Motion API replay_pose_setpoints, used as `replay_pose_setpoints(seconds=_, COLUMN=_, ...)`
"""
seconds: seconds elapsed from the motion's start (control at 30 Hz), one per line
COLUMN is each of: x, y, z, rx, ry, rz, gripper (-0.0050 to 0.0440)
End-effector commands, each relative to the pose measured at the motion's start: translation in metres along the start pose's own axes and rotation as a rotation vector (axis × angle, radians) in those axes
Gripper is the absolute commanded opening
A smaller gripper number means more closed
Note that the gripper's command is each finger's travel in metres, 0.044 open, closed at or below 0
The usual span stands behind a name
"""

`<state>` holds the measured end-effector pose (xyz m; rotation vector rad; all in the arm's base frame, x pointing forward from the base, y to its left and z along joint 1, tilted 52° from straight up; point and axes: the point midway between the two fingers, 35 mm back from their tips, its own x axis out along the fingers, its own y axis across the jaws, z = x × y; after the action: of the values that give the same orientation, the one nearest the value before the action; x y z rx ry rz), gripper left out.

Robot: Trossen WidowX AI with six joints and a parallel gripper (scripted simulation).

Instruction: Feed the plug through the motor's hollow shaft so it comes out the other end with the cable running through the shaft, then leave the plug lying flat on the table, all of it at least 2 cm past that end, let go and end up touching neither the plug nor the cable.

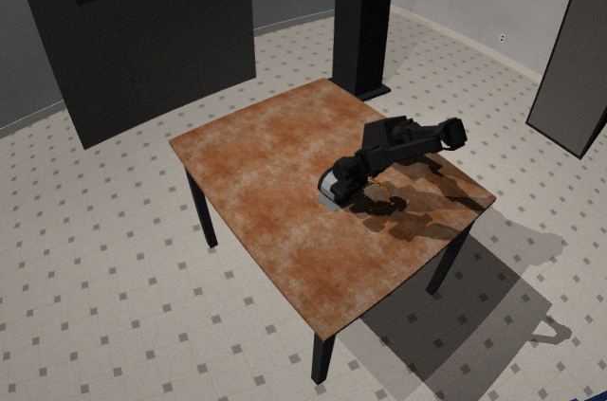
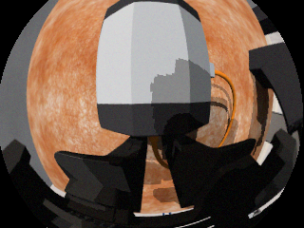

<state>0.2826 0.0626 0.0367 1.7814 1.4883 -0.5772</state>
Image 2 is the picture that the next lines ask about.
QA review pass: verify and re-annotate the orange cable with grey plug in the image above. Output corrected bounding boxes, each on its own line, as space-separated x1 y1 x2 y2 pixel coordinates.
149 70 237 169

